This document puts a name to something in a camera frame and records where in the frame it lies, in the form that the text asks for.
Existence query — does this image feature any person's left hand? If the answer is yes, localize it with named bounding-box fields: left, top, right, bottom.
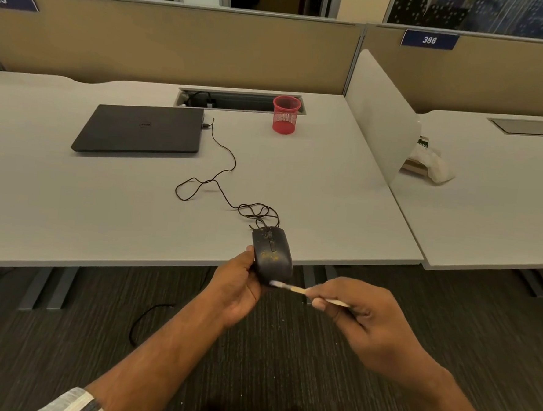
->
left=204, top=243, right=266, bottom=332

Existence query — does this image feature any black laptop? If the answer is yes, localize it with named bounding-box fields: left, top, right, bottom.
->
left=70, top=101, right=206, bottom=160

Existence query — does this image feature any white plastic bag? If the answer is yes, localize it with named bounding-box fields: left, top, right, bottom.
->
left=406, top=142, right=458, bottom=186

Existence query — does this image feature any black floor cable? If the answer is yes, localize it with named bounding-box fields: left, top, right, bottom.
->
left=128, top=301, right=176, bottom=350

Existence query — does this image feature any grey desk cable hatch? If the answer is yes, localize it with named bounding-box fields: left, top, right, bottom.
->
left=486, top=117, right=543, bottom=137

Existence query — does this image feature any person's left forearm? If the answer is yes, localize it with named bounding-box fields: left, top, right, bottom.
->
left=82, top=293, right=229, bottom=411

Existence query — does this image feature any white cotton swab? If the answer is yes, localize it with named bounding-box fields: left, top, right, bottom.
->
left=268, top=280, right=353, bottom=309

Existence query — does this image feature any black mouse cable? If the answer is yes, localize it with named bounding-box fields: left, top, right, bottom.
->
left=173, top=116, right=287, bottom=233

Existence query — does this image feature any black computer mouse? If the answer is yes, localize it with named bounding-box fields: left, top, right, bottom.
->
left=248, top=225, right=297, bottom=288

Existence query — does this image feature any grey desk leg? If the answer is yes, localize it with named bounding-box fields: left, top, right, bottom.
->
left=516, top=267, right=543, bottom=299
left=17, top=264, right=79, bottom=315
left=301, top=263, right=339, bottom=292

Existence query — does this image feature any person's right forearm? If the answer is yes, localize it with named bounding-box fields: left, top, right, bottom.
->
left=394, top=363, right=507, bottom=411

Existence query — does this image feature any red mesh pen holder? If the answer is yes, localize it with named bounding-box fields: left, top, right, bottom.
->
left=271, top=94, right=303, bottom=136

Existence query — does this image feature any beige partition panel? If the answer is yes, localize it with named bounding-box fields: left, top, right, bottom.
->
left=0, top=0, right=368, bottom=100
left=359, top=23, right=543, bottom=121

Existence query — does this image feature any white desk divider panel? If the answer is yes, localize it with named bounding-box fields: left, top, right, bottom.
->
left=340, top=48, right=427, bottom=187

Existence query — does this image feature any person's right hand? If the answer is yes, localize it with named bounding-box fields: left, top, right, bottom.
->
left=300, top=275, right=451, bottom=392

